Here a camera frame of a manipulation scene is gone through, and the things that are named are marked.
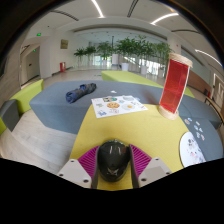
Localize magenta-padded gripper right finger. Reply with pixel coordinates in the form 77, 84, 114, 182
128, 143, 173, 189

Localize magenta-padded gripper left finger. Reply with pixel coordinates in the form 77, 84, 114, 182
57, 145, 101, 190

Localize black computer mouse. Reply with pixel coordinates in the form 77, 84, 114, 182
96, 139, 132, 183

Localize white sticker sheet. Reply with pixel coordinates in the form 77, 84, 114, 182
91, 95, 149, 119

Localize small loose stickers group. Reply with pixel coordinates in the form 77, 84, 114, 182
184, 117, 206, 142

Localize grey upholstered bench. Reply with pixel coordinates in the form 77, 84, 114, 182
178, 94, 223, 130
181, 116, 224, 162
29, 79, 168, 135

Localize lime green upholstered bench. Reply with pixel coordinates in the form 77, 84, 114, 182
101, 70, 167, 88
184, 85, 196, 99
9, 78, 45, 114

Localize dark grey ottoman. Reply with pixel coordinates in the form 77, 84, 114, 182
0, 99, 20, 132

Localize potted green plants row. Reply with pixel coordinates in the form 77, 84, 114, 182
73, 35, 174, 77

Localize strip ceiling lights group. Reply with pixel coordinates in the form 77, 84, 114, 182
90, 0, 224, 68

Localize wooden bench with dark frame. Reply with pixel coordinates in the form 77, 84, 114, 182
203, 96, 224, 125

